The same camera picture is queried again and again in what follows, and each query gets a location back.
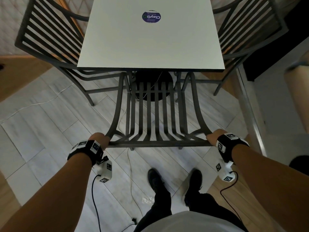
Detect person's right hand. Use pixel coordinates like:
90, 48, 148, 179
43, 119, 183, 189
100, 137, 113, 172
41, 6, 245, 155
206, 129, 229, 147

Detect person's left hand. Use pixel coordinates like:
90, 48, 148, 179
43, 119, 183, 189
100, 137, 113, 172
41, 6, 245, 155
89, 132, 111, 151

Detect dark grey metal chair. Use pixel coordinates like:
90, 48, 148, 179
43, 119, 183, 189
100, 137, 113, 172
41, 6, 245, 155
105, 71, 214, 150
175, 0, 289, 96
14, 0, 131, 107

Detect person's right forearm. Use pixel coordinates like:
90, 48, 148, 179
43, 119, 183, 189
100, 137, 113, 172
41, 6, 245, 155
231, 143, 309, 232

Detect person's left forearm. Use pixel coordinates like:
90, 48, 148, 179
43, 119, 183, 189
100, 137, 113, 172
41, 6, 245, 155
0, 156, 93, 232

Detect person's right black shoe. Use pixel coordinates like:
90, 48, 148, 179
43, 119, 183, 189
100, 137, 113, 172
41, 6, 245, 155
184, 168, 203, 206

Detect person's black shoe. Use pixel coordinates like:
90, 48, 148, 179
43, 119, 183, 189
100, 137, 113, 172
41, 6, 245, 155
147, 168, 167, 194
184, 168, 203, 206

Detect person's left black shoe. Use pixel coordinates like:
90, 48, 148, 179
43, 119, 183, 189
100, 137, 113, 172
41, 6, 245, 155
147, 168, 167, 194

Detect person's white shirt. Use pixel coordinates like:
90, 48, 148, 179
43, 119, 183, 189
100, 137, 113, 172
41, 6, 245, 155
141, 211, 246, 232

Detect person's black trousers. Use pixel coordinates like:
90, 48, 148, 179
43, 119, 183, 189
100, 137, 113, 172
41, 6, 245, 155
134, 188, 249, 232

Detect black marker wristband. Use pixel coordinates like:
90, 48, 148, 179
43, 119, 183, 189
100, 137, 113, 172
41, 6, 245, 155
67, 140, 104, 166
215, 132, 250, 163

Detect black round stand base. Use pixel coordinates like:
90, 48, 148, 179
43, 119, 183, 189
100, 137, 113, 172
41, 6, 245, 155
289, 155, 309, 177

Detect tan box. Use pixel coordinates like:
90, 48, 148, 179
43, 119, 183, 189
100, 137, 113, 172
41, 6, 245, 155
284, 59, 309, 134

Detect white square table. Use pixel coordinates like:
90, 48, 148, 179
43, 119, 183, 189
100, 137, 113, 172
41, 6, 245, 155
77, 0, 226, 101

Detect black cabinet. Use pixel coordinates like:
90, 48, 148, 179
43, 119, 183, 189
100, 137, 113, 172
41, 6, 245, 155
242, 8, 309, 81

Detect round blue sticker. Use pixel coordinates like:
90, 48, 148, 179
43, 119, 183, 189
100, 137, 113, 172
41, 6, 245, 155
142, 11, 162, 23

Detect aluminium wall strip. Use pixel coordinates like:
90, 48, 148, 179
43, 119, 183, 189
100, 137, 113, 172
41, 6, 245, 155
234, 66, 268, 157

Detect black camera cable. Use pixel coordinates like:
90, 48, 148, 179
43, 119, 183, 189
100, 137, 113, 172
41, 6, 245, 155
91, 175, 102, 232
220, 171, 243, 223

